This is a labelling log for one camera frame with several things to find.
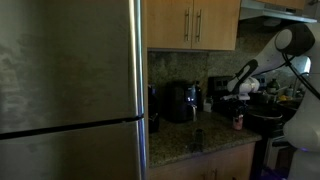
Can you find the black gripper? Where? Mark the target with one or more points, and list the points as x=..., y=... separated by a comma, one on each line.
x=238, y=107

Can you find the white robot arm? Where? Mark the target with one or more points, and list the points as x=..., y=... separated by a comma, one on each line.
x=302, y=131

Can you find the black frying pan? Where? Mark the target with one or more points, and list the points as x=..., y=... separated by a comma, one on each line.
x=264, y=113

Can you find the small white salt box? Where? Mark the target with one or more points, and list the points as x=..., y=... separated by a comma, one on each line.
x=207, y=104

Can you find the dark glass bottle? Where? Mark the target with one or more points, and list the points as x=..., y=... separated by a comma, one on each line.
x=198, y=96

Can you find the wooden lower cabinet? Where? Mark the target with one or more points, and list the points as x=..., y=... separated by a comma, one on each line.
x=230, y=164

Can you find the wooden cabinet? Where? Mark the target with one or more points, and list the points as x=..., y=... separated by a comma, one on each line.
x=192, y=24
x=230, y=164

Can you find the black kitchen stove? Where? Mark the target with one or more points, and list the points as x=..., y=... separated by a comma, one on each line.
x=272, y=154

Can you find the black coffee maker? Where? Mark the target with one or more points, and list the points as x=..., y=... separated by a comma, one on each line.
x=153, y=115

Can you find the range hood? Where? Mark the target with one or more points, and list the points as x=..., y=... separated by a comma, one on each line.
x=296, y=10

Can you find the wooden upper cabinet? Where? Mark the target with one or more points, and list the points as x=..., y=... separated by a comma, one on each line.
x=192, y=24

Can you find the stainless steel refrigerator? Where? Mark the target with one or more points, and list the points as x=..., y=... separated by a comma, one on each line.
x=71, y=90

